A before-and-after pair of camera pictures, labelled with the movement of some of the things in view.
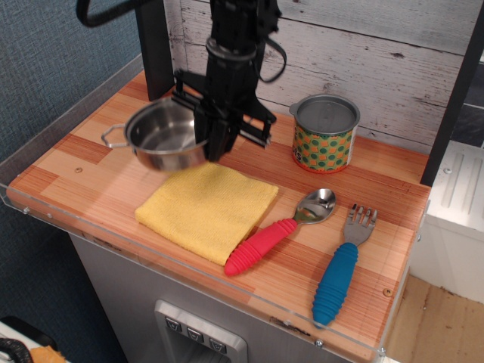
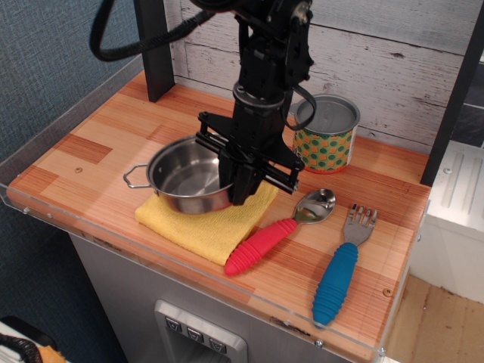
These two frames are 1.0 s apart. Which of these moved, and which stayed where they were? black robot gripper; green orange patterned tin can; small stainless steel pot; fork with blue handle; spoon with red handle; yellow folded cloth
Moved: small stainless steel pot; black robot gripper
Stayed: fork with blue handle; green orange patterned tin can; yellow folded cloth; spoon with red handle
